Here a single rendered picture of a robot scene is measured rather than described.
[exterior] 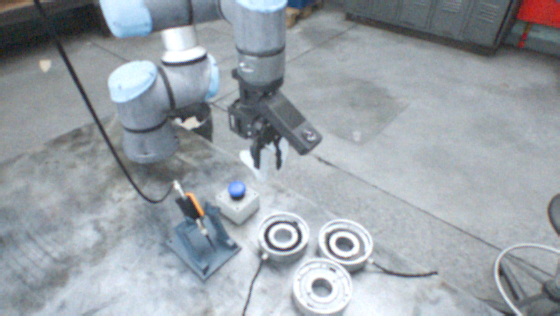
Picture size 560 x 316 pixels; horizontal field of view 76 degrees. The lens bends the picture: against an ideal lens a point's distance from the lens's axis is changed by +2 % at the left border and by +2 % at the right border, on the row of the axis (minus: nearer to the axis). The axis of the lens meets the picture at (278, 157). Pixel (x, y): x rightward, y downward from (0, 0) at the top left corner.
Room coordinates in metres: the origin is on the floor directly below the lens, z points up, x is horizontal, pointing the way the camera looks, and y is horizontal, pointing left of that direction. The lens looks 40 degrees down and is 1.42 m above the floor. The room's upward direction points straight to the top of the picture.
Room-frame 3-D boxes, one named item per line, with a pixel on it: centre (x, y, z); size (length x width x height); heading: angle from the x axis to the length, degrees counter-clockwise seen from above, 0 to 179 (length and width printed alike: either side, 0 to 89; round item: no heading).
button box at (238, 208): (0.55, 0.10, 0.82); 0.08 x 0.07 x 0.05; 50
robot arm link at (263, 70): (0.51, 0.03, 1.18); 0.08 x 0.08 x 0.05
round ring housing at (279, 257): (0.45, -0.01, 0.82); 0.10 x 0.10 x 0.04
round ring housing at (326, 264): (0.34, -0.08, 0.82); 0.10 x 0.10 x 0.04
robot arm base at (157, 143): (0.78, 0.36, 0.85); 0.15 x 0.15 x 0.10
